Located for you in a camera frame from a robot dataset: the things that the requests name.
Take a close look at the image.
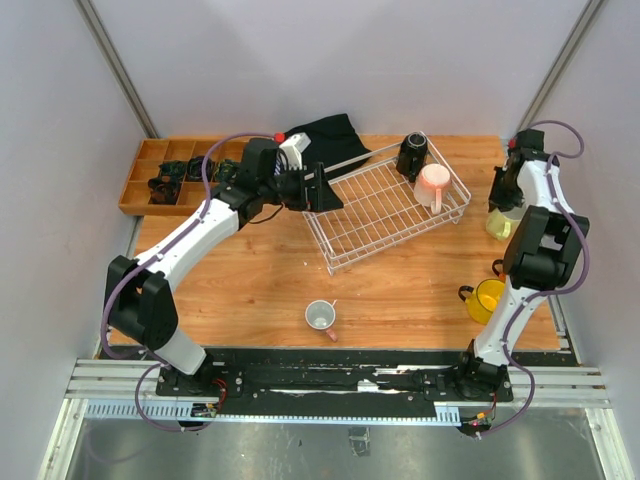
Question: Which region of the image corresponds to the dark rolled sock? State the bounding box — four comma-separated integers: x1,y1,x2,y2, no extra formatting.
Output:
214,159,240,183
159,160,187,179
186,155,215,182

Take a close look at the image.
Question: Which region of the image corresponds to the black folded cloth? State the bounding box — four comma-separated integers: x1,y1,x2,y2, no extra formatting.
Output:
285,113,369,169

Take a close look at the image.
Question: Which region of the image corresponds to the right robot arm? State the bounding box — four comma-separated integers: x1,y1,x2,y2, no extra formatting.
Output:
452,123,590,400

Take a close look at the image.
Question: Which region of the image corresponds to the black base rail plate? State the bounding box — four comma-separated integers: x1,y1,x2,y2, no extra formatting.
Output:
156,347,514,403

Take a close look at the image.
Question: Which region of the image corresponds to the orange glass mug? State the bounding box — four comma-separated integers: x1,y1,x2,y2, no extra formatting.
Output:
491,259,506,282

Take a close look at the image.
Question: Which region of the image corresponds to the dark rolled sock right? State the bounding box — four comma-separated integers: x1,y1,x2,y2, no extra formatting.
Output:
214,159,240,183

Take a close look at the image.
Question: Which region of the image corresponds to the dark rolled sock middle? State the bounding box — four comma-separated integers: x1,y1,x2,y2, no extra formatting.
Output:
186,155,215,182

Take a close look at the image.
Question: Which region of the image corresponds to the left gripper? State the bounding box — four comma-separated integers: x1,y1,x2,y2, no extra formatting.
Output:
261,163,344,213

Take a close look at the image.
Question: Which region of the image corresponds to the pale green mug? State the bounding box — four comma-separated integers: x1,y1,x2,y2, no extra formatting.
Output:
485,208,524,241

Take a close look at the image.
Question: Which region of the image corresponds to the black rolled sock lower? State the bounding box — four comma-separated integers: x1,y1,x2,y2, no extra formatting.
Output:
147,176,181,205

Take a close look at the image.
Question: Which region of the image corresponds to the pink mug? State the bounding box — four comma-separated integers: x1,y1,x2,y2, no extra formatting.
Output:
413,163,451,215

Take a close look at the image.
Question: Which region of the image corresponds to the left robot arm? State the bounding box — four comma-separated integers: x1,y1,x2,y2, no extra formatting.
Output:
102,134,344,396

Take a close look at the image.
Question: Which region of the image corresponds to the yellow glass mug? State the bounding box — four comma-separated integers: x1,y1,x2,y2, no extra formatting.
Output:
458,279,505,325

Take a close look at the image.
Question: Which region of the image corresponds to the wooden compartment tray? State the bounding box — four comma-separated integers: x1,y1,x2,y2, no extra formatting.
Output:
119,136,221,216

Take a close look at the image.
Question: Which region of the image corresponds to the black mug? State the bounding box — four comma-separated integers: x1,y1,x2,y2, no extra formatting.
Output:
396,131,428,183

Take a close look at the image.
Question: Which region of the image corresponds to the white wire dish rack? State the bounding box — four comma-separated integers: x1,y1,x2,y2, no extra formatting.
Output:
303,141,471,275

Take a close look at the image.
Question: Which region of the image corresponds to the small white pink-handled cup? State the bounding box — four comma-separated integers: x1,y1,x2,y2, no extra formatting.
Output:
304,300,338,342

